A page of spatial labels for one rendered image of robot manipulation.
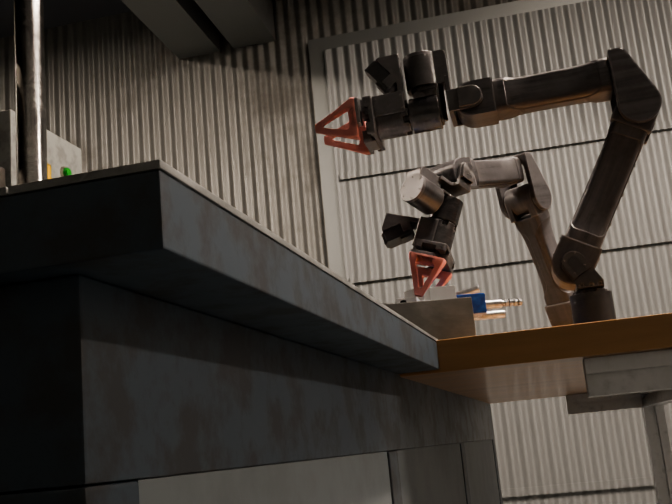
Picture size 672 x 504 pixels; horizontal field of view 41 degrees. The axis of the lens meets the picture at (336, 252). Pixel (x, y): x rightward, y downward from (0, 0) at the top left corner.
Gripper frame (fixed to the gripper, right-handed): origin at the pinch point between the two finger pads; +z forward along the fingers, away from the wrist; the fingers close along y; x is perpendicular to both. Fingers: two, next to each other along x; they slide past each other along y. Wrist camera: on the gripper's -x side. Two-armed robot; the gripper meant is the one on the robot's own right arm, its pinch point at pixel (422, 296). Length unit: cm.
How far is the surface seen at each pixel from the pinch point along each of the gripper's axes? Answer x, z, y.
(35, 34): -89, -33, 20
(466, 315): 17.8, 13.9, 44.2
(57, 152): -97, -20, -11
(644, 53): 16, -170, -177
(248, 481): 19, 43, 102
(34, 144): -81, -10, 16
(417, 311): 12, 15, 46
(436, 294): 12.3, 10.8, 40.2
